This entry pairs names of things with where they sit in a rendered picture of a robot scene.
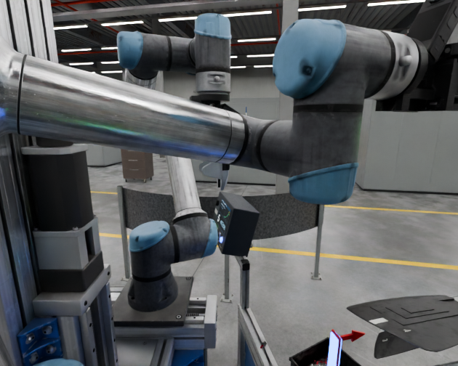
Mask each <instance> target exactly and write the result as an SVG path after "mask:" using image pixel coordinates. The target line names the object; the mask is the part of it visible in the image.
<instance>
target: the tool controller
mask: <svg viewBox="0 0 458 366"><path fill-rule="evenodd" d="M215 205H216V208H215V210H214V215H213V220H214V221H215V223H216V225H217V227H218V232H220V238H221V237H223V242H222V243H221V242H220V238H218V240H217V245H218V247H219V249H220V252H221V254H225V255H231V256H241V257H243V256H246V257H247V256H248V254H249V249H250V248H252V246H253V243H252V239H253V236H254V232H255V229H256V226H257V222H258V219H259V216H260V213H259V212H258V211H257V210H256V209H255V208H254V207H253V206H252V205H251V204H250V203H249V202H247V201H246V200H245V199H244V198H243V197H242V196H241V195H236V194H232V193H228V192H220V193H219V196H218V199H217V200H215ZM219 211H220V213H221V217H220V223H219V225H218V224H217V222H216V220H217V216H218V213H219ZM218 232H217V233H218Z"/></svg>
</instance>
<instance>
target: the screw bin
mask: <svg viewBox="0 0 458 366"><path fill-rule="evenodd" d="M329 343H330V338H329V337H327V338H325V339H323V340H322V341H319V342H318V343H315V344H314V345H312V346H310V347H308V348H306V349H304V350H303V351H301V352H299V353H297V354H295V355H293V356H292V357H290V358H289V361H290V362H291V366H308V365H310V364H311V363H313V362H314V360H315V361H316V360H318V359H320V358H322V357H324V356H325V355H327V354H328V355H329ZM340 366H361V365H360V364H359V363H357V362H356V361H355V360H354V359H353V358H352V357H351V356H350V355H349V354H347V353H346V352H345V351H344V350H342V349H341V352H340Z"/></svg>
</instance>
